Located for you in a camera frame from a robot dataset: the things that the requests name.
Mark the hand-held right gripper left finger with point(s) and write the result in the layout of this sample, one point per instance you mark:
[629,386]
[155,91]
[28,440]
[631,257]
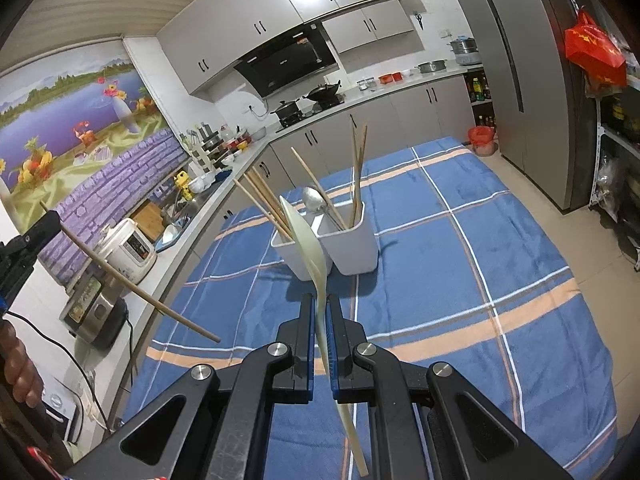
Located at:
[310,360]

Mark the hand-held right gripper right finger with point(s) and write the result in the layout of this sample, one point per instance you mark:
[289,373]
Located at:
[334,360]

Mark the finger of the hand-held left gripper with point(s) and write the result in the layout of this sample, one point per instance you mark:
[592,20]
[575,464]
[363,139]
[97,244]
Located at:
[35,240]

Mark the white two-compartment utensil holder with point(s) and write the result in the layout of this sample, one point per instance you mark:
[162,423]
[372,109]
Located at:
[355,255]

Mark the pale green rice paddle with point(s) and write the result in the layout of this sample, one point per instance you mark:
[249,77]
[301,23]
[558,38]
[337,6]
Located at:
[305,250]

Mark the wooden chopstick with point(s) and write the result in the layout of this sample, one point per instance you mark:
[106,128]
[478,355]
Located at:
[315,180]
[358,185]
[260,208]
[140,292]
[267,187]
[363,160]
[265,197]

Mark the metal spoon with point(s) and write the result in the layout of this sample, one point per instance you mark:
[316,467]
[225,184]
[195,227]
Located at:
[313,199]

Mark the person's left hand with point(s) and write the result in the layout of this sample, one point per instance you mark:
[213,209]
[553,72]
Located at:
[20,370]

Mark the steel blender base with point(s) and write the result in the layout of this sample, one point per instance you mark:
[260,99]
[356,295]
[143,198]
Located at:
[92,315]

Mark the white rice cooker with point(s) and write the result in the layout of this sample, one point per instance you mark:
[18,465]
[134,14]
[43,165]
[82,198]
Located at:
[130,252]

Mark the wooden cutting board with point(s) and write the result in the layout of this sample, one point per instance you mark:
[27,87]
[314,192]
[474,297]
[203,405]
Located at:
[149,217]

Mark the steel kitchen sink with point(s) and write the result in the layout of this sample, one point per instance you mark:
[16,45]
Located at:
[175,225]

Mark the blue plaid tablecloth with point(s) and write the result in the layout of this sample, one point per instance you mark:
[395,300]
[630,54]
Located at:
[450,260]

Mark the yellow bottle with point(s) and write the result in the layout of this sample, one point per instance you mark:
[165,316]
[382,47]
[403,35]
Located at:
[183,185]

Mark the white countertop appliance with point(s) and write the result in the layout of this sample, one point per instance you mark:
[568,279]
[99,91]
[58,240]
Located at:
[62,407]

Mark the white dish rack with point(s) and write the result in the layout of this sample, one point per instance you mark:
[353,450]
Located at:
[207,150]

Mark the gas stove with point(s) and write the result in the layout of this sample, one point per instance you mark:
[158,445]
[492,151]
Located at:
[310,110]

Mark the black cooking pot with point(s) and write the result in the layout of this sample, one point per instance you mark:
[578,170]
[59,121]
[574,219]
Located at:
[286,109]

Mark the red-lined trash bin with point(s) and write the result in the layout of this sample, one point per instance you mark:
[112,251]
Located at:
[482,140]

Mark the grey lower kitchen cabinets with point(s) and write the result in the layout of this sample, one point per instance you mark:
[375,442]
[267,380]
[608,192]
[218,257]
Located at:
[410,105]

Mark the grey kitchen cabinets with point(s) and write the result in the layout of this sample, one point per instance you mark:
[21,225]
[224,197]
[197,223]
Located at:
[410,105]
[280,5]

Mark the black wok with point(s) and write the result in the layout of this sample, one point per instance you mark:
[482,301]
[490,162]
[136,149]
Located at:
[324,92]

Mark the red bowls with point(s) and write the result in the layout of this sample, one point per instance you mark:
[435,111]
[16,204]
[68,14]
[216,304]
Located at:
[390,78]

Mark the black range hood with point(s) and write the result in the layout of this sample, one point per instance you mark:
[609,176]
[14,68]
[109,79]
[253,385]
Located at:
[285,62]

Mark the steel pot with lid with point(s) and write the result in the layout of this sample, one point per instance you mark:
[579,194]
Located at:
[432,66]

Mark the grey refrigerator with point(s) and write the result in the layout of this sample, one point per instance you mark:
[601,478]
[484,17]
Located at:
[525,85]

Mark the steel steamer pot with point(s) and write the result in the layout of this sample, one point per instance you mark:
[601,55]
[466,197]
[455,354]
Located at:
[464,50]

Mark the grey upper kitchen cabinets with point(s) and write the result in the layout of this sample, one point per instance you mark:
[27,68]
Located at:
[280,5]

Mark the white storage shelf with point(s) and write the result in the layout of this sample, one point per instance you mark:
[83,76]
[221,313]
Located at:
[615,160]

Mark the black scissors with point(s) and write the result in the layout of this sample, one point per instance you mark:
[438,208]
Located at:
[419,20]

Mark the red shopping bag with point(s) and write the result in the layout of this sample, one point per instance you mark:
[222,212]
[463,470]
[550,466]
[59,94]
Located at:
[592,50]

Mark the landscape wall mural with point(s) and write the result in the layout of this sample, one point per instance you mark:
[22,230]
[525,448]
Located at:
[75,125]

